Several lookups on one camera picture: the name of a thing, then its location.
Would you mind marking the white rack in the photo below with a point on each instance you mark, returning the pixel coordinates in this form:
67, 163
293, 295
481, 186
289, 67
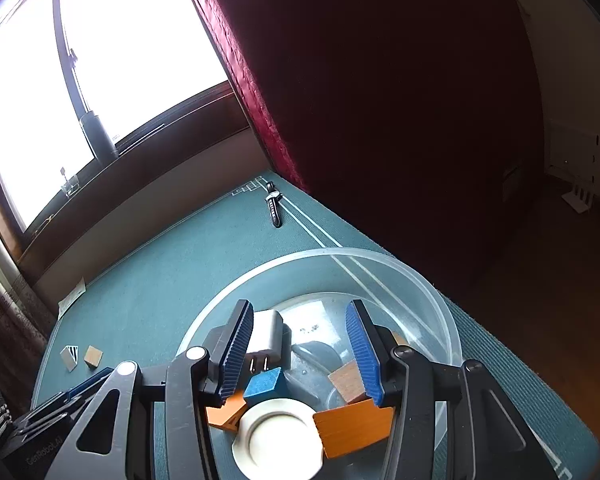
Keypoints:
577, 195

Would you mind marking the plain wooden prism block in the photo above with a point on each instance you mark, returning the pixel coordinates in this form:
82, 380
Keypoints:
93, 356

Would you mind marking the black pole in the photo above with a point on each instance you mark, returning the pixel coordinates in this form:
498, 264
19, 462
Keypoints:
97, 132

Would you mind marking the clear plastic container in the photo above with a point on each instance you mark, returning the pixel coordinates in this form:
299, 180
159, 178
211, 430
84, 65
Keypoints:
420, 290

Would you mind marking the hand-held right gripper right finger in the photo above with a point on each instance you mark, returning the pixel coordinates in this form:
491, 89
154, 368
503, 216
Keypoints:
362, 355

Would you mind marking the wooden framed window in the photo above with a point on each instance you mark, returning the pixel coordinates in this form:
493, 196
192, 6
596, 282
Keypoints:
130, 35

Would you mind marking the white round lid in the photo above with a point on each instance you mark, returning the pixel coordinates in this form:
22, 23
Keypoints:
300, 410

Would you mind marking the grey orange striped prism block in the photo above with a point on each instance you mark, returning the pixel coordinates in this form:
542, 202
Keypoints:
352, 430

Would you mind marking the white charger plug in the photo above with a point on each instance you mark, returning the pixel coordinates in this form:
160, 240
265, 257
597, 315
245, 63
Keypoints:
270, 330

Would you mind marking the grey striped wooden block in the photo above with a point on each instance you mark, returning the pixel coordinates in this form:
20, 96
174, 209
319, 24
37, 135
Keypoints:
70, 358

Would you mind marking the black wristwatch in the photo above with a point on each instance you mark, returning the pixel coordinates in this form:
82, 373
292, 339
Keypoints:
274, 205

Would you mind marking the small clip stand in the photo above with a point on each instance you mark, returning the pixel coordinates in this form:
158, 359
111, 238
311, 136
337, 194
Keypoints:
69, 182

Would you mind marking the white paper sheet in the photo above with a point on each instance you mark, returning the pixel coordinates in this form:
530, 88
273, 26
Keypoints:
72, 297

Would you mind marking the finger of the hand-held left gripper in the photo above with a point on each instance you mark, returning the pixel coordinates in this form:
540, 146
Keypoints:
87, 384

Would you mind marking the rectangular wooden block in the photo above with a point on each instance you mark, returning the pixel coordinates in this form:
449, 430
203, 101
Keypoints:
347, 382

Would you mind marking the orange striped triangular block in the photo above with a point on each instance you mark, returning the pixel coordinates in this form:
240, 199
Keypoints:
222, 415

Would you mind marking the white cabinet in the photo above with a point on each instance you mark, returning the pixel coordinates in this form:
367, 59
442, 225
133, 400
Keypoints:
572, 150

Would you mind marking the red quilted curtain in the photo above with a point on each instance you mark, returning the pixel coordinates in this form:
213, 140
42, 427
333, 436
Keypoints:
380, 85

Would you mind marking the teal table mat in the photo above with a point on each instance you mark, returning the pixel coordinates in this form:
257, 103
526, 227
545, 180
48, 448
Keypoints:
180, 260

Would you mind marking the beige patterned curtain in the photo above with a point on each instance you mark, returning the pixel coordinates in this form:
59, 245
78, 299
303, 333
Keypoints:
5, 300

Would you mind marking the blue wooden block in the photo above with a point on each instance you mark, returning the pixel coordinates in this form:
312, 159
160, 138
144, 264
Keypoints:
265, 387

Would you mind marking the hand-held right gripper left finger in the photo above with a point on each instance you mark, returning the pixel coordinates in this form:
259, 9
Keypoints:
237, 355

